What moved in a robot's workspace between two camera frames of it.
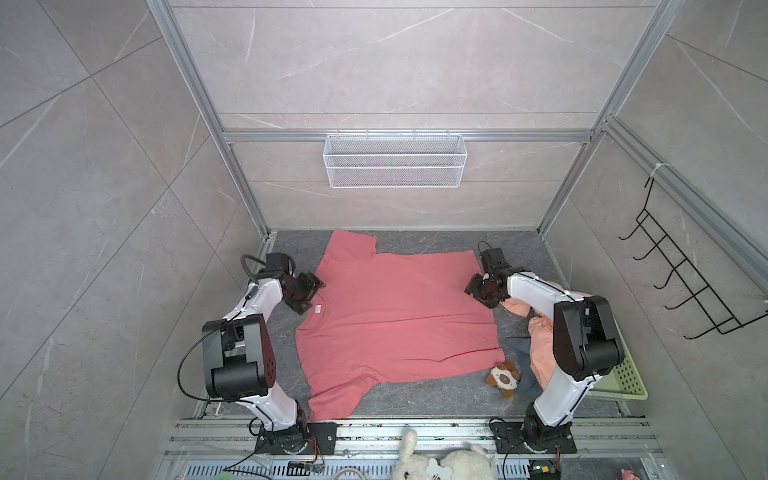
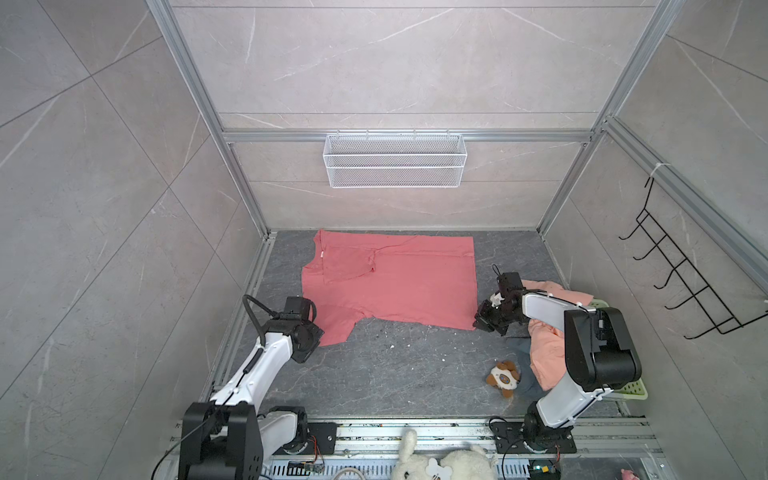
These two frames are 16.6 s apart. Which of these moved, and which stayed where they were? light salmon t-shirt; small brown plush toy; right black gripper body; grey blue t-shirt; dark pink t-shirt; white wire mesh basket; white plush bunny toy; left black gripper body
Moved: right black gripper body; left black gripper body; dark pink t-shirt
Stayed: light salmon t-shirt; small brown plush toy; white plush bunny toy; white wire mesh basket; grey blue t-shirt
